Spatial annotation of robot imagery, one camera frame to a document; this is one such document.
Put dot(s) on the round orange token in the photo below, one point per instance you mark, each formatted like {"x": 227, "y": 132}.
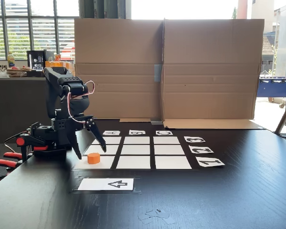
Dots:
{"x": 93, "y": 158}

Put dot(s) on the white grid sheet black tape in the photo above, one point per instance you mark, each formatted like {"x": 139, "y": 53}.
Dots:
{"x": 137, "y": 162}

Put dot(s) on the paper label letter A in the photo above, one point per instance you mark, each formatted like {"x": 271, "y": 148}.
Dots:
{"x": 111, "y": 132}

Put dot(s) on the black red table clamp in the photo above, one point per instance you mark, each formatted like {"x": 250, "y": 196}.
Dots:
{"x": 35, "y": 142}
{"x": 4, "y": 163}

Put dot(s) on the orange juice carton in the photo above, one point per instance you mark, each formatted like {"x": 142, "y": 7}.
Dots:
{"x": 65, "y": 64}
{"x": 59, "y": 64}
{"x": 50, "y": 64}
{"x": 72, "y": 68}

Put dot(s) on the paper label letter B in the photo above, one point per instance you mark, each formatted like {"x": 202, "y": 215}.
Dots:
{"x": 137, "y": 132}

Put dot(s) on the white arrow paper sheet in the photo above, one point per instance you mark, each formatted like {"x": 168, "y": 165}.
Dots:
{"x": 93, "y": 184}

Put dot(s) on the orange snack bag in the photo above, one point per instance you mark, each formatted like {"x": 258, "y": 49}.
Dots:
{"x": 57, "y": 58}

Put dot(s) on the black mini fridge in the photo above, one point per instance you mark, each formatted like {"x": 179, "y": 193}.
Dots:
{"x": 35, "y": 59}

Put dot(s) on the dark grey counter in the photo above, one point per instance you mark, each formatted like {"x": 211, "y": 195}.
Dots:
{"x": 14, "y": 107}

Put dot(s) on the wooden fruit tray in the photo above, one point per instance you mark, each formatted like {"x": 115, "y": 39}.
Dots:
{"x": 16, "y": 72}

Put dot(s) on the brown cardboard screen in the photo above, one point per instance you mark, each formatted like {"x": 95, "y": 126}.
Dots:
{"x": 119, "y": 47}
{"x": 212, "y": 59}

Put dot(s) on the yellow bottle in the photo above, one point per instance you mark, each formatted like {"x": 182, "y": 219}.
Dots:
{"x": 11, "y": 60}

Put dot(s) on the paper label number 3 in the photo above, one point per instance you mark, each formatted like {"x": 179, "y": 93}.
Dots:
{"x": 193, "y": 139}

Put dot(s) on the clear tape scrap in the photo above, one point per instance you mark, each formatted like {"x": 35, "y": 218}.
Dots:
{"x": 157, "y": 214}

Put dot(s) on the paper label number 2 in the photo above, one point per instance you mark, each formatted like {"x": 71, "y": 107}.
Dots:
{"x": 201, "y": 149}

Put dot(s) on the paper label number 1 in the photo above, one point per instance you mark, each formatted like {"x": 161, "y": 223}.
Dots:
{"x": 209, "y": 162}

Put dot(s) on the blue foosball table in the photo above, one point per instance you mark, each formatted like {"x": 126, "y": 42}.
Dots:
{"x": 271, "y": 91}

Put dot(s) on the grey duct tape strip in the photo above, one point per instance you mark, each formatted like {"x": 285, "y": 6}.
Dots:
{"x": 158, "y": 72}
{"x": 156, "y": 122}

